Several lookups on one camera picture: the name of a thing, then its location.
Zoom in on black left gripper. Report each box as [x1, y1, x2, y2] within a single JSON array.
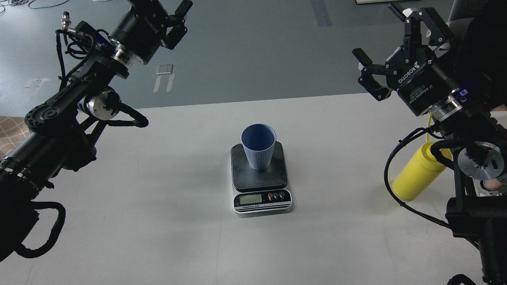
[[109, 0, 193, 65]]

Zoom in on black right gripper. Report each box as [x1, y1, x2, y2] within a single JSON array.
[[352, 2, 463, 117]]

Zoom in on yellow squeeze bottle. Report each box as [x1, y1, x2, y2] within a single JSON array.
[[391, 133, 446, 201]]

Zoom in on blue ribbed cup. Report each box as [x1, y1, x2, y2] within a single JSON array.
[[241, 124, 276, 171]]

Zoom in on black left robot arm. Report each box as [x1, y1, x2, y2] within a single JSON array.
[[1, 0, 193, 260]]

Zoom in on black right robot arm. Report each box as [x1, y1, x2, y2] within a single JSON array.
[[353, 0, 506, 285]]

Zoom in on digital kitchen scale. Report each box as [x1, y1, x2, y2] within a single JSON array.
[[230, 141, 294, 218]]

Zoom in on beige checkered cloth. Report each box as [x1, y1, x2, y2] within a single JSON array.
[[0, 116, 31, 159]]

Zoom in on black floor cables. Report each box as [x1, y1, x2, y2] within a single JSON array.
[[0, 0, 70, 15]]

